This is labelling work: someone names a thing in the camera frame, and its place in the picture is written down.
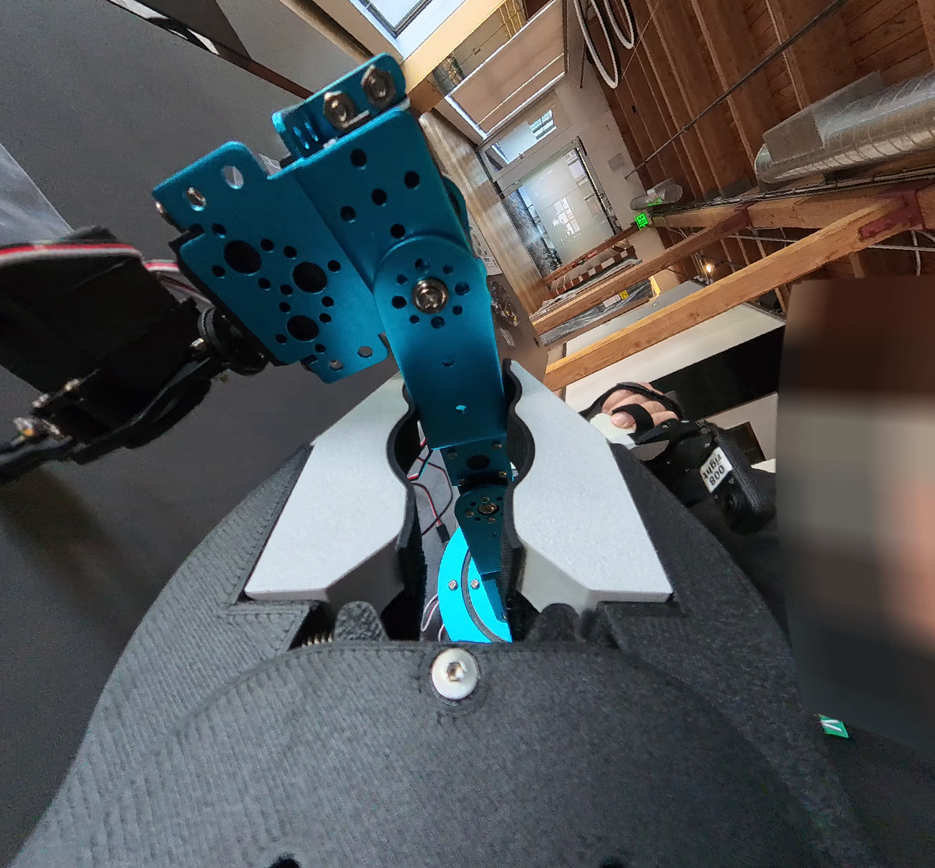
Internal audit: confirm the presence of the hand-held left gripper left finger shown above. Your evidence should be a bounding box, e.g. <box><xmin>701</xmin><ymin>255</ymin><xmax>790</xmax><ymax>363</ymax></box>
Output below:
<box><xmin>244</xmin><ymin>379</ymin><xmax>426</xmax><ymax>640</ymax></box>

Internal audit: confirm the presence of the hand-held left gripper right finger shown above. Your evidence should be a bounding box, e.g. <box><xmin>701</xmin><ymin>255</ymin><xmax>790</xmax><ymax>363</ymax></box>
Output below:
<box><xmin>503</xmin><ymin>360</ymin><xmax>673</xmax><ymax>637</ymax></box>

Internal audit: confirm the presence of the blue hobby robot arm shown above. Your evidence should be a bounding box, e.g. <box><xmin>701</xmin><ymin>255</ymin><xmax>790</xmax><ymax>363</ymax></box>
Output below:
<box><xmin>0</xmin><ymin>54</ymin><xmax>517</xmax><ymax>645</ymax></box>

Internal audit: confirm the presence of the person's right hand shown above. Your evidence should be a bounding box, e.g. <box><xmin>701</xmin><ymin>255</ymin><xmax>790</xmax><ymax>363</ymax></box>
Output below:
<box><xmin>602</xmin><ymin>385</ymin><xmax>676</xmax><ymax>434</ymax></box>

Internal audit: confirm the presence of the person's black shirt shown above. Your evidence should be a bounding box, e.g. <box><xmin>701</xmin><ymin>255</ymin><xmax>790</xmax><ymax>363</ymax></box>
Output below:
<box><xmin>685</xmin><ymin>458</ymin><xmax>935</xmax><ymax>868</ymax></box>

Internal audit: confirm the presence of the wooden ceiling beam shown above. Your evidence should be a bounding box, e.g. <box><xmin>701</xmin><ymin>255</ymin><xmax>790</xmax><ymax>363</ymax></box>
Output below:
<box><xmin>543</xmin><ymin>192</ymin><xmax>935</xmax><ymax>393</ymax></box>

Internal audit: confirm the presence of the glass door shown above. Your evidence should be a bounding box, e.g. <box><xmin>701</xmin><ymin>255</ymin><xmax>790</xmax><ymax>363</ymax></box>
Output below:
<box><xmin>494</xmin><ymin>137</ymin><xmax>634</xmax><ymax>278</ymax></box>

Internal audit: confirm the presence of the large clear plastic parts bag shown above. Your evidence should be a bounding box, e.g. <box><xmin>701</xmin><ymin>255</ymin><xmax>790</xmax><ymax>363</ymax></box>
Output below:
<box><xmin>0</xmin><ymin>144</ymin><xmax>42</xmax><ymax>228</ymax></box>

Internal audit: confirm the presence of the silver ventilation duct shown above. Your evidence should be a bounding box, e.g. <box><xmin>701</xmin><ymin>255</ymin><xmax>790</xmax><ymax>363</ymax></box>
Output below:
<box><xmin>754</xmin><ymin>71</ymin><xmax>935</xmax><ymax>187</ymax></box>

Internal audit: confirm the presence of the striped servo cable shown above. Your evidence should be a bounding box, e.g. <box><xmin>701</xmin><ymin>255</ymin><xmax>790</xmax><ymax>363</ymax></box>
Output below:
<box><xmin>0</xmin><ymin>243</ymin><xmax>180</xmax><ymax>276</ymax></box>

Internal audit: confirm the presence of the small ring ceiling light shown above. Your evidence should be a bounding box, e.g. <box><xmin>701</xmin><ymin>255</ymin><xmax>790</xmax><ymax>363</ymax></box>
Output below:
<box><xmin>598</xmin><ymin>0</ymin><xmax>637</xmax><ymax>50</ymax></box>

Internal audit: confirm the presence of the large ring ceiling light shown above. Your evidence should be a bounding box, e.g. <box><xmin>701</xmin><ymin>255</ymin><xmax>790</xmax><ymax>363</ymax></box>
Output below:
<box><xmin>569</xmin><ymin>0</ymin><xmax>622</xmax><ymax>90</ymax></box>

